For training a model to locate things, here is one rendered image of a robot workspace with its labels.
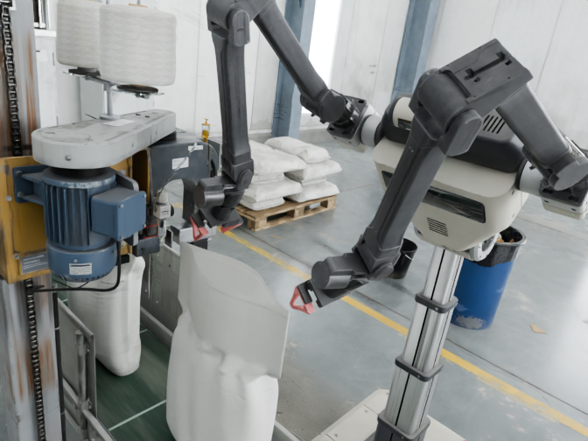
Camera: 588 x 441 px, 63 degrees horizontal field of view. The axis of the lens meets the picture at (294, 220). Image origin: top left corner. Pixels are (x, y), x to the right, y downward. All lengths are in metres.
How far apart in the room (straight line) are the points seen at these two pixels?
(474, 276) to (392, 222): 2.43
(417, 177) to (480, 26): 8.87
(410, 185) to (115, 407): 1.42
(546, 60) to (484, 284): 6.31
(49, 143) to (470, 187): 0.93
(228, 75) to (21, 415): 1.14
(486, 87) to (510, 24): 8.73
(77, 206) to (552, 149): 0.94
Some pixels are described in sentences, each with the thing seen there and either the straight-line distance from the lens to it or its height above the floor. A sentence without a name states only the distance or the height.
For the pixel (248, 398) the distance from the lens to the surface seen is 1.35.
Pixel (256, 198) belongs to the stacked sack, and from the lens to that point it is 4.14.
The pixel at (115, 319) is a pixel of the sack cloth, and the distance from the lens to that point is 1.91.
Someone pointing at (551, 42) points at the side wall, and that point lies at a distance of 9.17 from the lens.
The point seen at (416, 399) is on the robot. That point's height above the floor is 0.59.
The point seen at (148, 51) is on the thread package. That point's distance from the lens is 1.12.
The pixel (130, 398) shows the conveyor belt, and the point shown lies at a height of 0.38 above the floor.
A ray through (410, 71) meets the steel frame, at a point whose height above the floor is 1.27.
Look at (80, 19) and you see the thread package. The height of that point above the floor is 1.64.
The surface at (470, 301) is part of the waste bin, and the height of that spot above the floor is 0.21.
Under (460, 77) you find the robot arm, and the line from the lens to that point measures 0.71.
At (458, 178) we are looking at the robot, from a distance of 1.24.
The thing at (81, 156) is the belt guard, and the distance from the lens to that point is 1.07.
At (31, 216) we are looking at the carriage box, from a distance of 1.31.
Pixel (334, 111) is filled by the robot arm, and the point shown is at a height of 1.50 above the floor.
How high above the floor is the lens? 1.68
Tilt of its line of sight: 21 degrees down
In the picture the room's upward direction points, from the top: 8 degrees clockwise
